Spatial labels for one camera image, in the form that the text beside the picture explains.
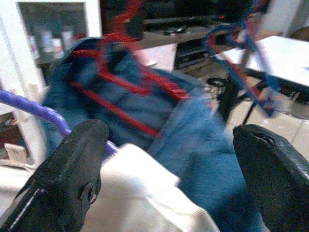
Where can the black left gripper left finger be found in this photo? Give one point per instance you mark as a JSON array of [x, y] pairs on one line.
[[62, 174]]

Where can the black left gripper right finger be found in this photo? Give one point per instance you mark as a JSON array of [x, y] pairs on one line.
[[277, 181]]

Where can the white knit garment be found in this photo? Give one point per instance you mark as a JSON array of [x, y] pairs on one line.
[[144, 193]]

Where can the purple plastic hanger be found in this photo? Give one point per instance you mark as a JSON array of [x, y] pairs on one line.
[[36, 107]]

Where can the white glass-door cabinet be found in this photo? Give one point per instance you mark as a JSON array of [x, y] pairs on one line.
[[93, 19]]

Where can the blue denim jacket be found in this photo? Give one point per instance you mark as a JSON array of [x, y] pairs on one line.
[[205, 169]]

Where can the red plastic hanger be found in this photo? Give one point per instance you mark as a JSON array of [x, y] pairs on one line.
[[245, 79], [116, 108]]

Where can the blue plastic hanger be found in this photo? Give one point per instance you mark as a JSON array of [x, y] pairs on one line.
[[270, 77]]

